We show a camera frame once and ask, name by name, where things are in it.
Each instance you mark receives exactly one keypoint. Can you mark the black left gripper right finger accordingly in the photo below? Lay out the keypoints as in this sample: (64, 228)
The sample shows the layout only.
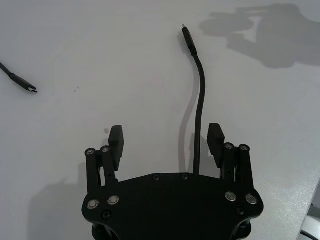
(226, 160)

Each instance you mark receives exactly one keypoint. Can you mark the white table cloth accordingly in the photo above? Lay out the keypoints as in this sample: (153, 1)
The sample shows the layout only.
(75, 50)

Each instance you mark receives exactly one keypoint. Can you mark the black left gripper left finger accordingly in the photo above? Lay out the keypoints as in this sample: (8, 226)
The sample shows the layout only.
(115, 148)

